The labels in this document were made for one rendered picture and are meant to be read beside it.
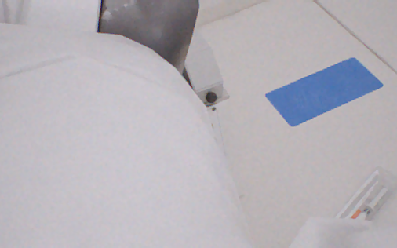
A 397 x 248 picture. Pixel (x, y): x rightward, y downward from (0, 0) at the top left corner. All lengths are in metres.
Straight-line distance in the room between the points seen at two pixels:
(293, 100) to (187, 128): 0.97
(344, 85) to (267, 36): 0.21
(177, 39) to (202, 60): 0.44
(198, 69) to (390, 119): 0.45
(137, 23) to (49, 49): 0.21
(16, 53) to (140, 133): 0.08
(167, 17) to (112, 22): 0.04
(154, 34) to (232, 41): 0.85
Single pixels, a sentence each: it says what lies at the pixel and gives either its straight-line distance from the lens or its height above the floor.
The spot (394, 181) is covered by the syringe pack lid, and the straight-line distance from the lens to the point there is 1.04.
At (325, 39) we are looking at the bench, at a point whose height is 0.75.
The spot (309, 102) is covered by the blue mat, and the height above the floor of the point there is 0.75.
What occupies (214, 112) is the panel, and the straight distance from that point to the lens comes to 0.90.
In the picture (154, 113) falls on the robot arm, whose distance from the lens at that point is 0.17.
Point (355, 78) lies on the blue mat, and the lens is 1.22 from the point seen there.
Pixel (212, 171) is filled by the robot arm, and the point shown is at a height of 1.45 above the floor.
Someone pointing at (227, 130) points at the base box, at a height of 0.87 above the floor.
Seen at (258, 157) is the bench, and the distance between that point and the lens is 1.05.
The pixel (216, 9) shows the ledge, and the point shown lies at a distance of 1.29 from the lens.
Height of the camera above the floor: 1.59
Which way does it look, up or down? 50 degrees down
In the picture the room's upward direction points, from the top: straight up
